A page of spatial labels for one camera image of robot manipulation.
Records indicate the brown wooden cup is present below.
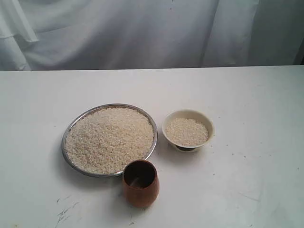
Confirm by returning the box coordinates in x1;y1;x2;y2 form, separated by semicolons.
122;160;160;209

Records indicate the cream ceramic rice bowl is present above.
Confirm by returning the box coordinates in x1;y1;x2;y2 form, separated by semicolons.
162;109;214;152

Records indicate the round steel rice tray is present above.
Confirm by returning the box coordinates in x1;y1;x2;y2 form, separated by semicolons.
61;104;158;177

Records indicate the white backdrop curtain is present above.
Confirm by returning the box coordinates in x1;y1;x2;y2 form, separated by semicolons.
0;0;304;71

